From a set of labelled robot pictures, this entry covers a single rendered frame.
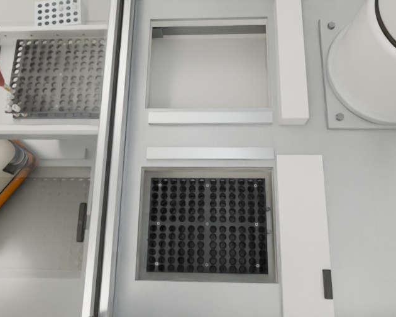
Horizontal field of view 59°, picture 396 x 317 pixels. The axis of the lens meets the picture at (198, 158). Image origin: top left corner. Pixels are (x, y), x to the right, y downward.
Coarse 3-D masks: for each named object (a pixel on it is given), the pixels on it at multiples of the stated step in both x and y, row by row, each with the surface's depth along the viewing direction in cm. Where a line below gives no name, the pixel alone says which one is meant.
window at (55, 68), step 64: (0, 0) 30; (64, 0) 43; (0, 64) 30; (64, 64) 43; (0, 128) 30; (64, 128) 43; (0, 192) 30; (64, 192) 43; (0, 256) 30; (64, 256) 43
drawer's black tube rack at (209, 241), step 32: (160, 192) 68; (192, 192) 67; (224, 192) 67; (256, 192) 67; (160, 224) 66; (192, 224) 66; (224, 224) 65; (256, 224) 65; (160, 256) 64; (192, 256) 64; (224, 256) 64; (256, 256) 64
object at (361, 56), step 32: (384, 0) 47; (320, 32) 68; (352, 32) 56; (384, 32) 48; (352, 64) 57; (384, 64) 51; (352, 96) 62; (384, 96) 56; (352, 128) 63; (384, 128) 63
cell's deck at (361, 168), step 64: (192, 0) 73; (256, 0) 72; (320, 0) 71; (320, 64) 68; (192, 128) 66; (256, 128) 65; (320, 128) 64; (128, 192) 63; (384, 192) 61; (128, 256) 60; (384, 256) 58
